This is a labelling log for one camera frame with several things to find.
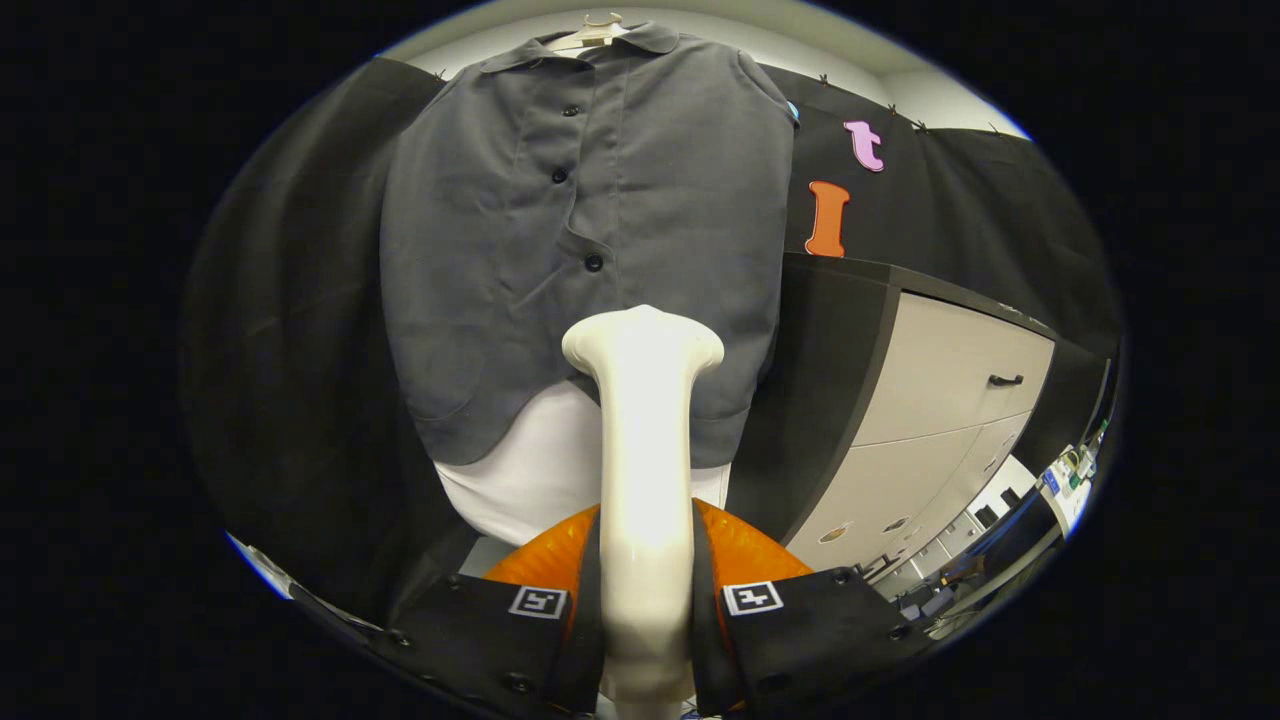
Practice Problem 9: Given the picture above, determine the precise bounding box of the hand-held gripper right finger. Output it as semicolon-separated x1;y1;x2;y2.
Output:
692;500;941;719

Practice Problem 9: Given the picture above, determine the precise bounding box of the black backdrop cloth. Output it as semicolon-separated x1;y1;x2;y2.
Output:
180;55;1123;621

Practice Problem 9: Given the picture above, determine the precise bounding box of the grey-topped cream cabinet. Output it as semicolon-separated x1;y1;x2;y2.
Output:
725;252;1111;576

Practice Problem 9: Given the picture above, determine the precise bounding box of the cream dress form mannequin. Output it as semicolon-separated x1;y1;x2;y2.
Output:
435;12;731;548

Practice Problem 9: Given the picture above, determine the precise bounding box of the grey button-up shirt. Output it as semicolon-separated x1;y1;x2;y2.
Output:
380;22;801;469

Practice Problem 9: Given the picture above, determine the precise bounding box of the white garment steamer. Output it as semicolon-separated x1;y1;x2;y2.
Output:
560;305;726;719

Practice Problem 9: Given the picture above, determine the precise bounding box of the low white cabinet row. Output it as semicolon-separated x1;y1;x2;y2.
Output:
865;455;1041;601

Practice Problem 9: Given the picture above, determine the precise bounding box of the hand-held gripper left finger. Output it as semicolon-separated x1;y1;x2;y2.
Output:
368;505;609;719

